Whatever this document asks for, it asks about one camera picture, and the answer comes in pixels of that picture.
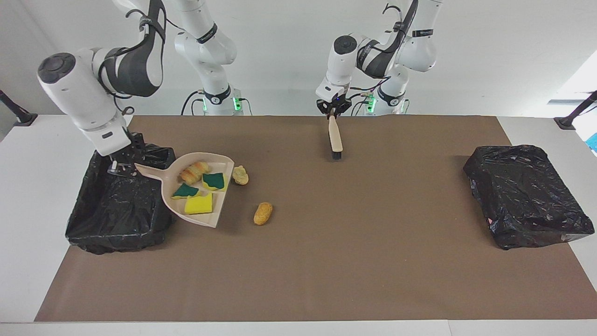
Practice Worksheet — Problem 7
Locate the brown table mat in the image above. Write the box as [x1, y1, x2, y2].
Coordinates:
[34, 115, 597, 322]

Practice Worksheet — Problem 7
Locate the black base cable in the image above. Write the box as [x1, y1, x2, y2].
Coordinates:
[351, 91, 376, 116]
[181, 90, 252, 116]

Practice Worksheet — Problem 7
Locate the open black bag lined bin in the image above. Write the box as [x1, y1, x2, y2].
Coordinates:
[65, 142, 179, 255]

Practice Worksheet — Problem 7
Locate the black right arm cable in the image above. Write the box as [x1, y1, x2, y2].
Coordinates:
[96, 0, 168, 117]

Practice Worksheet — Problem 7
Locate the toy croissant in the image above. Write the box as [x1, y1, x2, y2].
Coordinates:
[179, 161, 210, 184]

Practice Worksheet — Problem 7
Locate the rectangular yellow green sponge piece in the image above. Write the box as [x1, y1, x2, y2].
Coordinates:
[184, 192, 214, 215]

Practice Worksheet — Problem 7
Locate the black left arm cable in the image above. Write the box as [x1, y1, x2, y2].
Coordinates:
[350, 2, 411, 94]

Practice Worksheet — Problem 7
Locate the orange brown bread roll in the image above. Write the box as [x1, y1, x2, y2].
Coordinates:
[253, 202, 274, 226]

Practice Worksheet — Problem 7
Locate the black camera stand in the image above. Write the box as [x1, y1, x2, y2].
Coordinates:
[554, 91, 597, 130]
[0, 90, 38, 126]

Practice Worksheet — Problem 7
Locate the beige hand brush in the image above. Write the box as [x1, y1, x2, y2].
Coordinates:
[328, 114, 344, 161]

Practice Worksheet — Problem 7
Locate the pale pink plastic dustpan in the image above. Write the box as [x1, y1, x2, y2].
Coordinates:
[134, 152, 235, 229]

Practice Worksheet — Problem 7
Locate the notched yellow green sponge piece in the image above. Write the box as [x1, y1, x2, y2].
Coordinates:
[201, 172, 229, 192]

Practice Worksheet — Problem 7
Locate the black left base cable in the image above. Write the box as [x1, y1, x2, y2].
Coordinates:
[351, 91, 376, 116]

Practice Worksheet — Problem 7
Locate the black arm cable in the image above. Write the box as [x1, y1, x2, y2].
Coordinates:
[350, 2, 411, 94]
[96, 0, 168, 117]

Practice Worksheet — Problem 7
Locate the black bag covered bin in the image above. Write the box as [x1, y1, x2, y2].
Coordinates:
[463, 145, 596, 251]

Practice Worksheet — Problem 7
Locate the small yellow green sponge piece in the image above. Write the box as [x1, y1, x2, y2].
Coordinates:
[171, 183, 202, 200]

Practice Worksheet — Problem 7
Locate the black right base cable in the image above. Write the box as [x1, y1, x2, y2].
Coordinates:
[181, 90, 252, 116]

